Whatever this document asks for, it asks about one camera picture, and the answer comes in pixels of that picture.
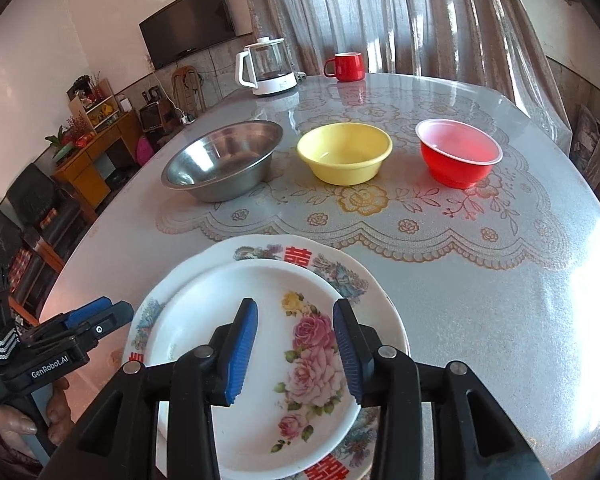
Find white plate red characters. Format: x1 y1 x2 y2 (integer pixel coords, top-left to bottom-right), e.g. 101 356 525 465
123 235 408 479

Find wooden desk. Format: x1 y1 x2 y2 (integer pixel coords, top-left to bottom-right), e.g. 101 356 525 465
52 112 143 208

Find black armchair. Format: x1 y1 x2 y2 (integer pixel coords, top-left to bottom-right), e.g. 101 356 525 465
0 206 52 321
6 164 88 259

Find person's left hand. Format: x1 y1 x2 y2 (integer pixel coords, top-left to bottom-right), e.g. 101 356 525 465
0 377 73 457

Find white plate pink roses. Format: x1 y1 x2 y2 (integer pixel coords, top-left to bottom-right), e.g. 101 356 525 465
144 260 360 479

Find red ceramic mug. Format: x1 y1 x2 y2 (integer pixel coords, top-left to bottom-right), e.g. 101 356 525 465
323 52 365 82

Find wooden chair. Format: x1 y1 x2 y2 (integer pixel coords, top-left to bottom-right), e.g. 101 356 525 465
171 65 207 118

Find white glass electric kettle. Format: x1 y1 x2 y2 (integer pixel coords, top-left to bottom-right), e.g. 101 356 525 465
235 37 298 96

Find red plastic bowl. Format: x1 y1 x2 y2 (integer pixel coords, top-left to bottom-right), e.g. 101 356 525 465
415 118 503 190

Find grey sheer curtain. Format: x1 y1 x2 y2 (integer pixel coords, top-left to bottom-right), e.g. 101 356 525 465
247 0 572 152

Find large stainless steel bowl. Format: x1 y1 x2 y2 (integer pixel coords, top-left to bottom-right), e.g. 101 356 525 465
161 120 284 203

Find black wall television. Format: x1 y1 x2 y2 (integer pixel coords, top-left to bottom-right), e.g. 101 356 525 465
140 0 236 68

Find yellow plastic bowl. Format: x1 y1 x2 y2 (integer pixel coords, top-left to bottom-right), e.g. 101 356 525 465
297 122 393 186

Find wooden shelf with items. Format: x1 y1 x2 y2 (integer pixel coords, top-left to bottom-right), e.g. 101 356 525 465
67 75 121 132

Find pink bag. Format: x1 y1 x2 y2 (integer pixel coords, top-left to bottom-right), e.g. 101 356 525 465
135 136 155 166

